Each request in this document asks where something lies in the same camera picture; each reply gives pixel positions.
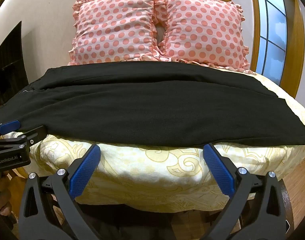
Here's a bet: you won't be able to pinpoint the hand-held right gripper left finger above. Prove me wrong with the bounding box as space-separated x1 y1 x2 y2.
19 144 101 240

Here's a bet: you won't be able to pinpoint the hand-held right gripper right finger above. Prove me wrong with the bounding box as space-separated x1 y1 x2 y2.
203 142 288 240

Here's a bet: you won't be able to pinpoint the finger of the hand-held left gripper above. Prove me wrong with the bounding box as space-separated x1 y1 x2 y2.
7 126 47 147
0 120 21 140

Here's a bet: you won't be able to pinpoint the black pants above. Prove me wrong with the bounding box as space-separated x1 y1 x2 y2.
0 61 305 147

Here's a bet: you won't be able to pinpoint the person's left hand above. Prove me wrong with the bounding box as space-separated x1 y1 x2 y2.
0 187 13 217

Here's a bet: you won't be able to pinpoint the yellow patterned bedsheet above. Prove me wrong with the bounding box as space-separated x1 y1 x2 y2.
2 66 305 212

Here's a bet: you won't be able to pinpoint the pink polka dot pillow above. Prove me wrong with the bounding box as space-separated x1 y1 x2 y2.
67 0 163 66
152 0 252 72

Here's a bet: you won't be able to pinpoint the wood-framed window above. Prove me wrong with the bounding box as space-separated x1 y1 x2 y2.
249 0 305 98

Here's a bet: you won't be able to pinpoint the glass window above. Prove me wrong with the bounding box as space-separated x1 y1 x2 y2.
255 0 287 78

